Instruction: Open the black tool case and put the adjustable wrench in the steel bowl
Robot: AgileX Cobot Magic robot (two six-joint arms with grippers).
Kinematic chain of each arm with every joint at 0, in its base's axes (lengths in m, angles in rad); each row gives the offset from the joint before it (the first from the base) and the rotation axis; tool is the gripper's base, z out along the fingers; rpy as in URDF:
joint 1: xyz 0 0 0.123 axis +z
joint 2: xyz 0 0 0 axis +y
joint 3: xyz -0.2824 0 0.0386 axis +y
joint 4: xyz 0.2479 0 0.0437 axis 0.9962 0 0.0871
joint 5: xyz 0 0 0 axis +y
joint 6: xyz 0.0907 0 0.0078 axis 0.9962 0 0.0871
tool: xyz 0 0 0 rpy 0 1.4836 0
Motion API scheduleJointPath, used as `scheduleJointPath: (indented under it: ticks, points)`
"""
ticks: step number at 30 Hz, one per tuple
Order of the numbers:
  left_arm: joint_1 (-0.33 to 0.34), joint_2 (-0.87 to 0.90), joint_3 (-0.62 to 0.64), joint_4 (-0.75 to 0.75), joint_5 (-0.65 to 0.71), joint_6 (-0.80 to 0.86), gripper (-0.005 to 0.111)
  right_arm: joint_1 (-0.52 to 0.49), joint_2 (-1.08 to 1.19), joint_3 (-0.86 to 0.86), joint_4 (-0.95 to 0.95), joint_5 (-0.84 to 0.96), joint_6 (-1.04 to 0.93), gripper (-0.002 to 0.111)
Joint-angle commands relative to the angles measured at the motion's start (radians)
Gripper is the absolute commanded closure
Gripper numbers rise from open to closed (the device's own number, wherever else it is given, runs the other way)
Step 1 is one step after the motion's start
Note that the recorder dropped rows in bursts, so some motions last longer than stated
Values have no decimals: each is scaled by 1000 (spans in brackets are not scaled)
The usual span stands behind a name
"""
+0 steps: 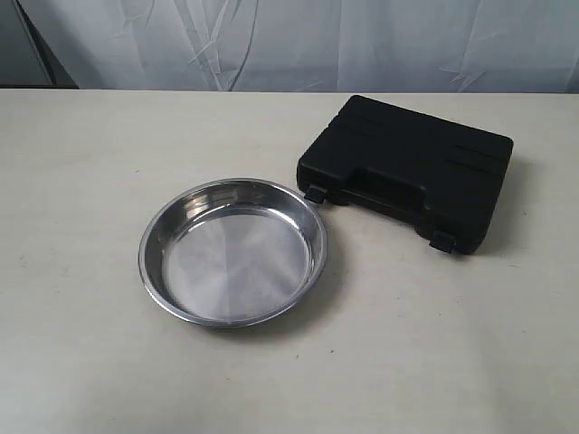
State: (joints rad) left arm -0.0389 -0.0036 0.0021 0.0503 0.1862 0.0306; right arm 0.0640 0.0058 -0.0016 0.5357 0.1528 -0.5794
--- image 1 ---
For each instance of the round stainless steel pan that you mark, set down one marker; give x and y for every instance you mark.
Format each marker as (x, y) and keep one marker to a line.
(233, 253)

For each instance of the white wrinkled backdrop curtain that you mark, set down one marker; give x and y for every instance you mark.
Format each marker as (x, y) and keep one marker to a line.
(327, 46)

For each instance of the black plastic tool case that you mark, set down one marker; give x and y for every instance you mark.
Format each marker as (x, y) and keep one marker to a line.
(441, 177)

